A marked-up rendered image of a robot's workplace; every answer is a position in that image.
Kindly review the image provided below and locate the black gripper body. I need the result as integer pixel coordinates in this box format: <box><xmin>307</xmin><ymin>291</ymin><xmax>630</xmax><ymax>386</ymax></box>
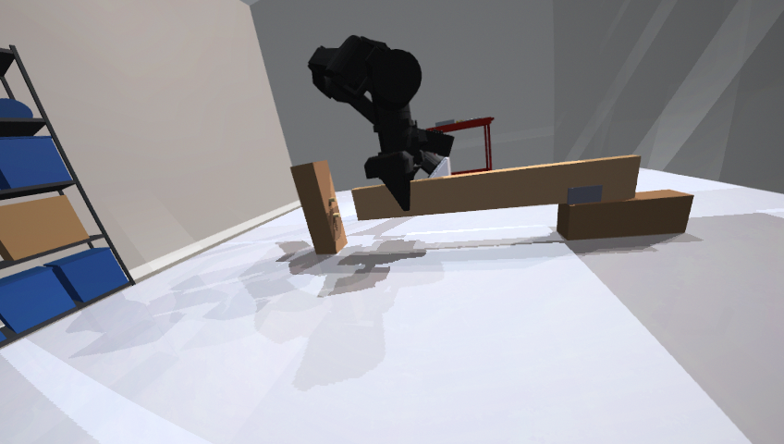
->
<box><xmin>364</xmin><ymin>112</ymin><xmax>425</xmax><ymax>179</ymax></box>

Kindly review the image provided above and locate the long wooden bed rail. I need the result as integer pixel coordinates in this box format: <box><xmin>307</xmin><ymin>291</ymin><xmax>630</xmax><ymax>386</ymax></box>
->
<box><xmin>351</xmin><ymin>154</ymin><xmax>641</xmax><ymax>221</ymax></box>

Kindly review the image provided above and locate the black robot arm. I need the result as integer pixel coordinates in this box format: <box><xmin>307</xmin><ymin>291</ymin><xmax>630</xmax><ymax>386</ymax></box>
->
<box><xmin>308</xmin><ymin>35</ymin><xmax>455</xmax><ymax>178</ymax></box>

